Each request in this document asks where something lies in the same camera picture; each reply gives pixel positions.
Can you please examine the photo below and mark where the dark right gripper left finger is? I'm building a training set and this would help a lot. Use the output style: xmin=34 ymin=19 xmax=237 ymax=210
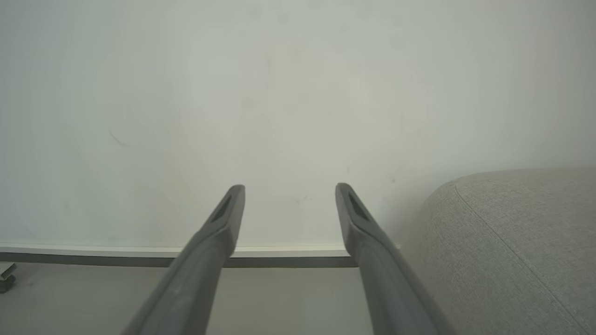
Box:
xmin=122 ymin=184 xmax=246 ymax=335

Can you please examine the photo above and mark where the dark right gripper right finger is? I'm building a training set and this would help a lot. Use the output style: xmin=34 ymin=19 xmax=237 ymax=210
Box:
xmin=335 ymin=182 xmax=455 ymax=335

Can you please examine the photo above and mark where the grey fabric sofa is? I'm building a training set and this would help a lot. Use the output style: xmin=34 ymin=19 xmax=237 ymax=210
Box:
xmin=400 ymin=168 xmax=596 ymax=335

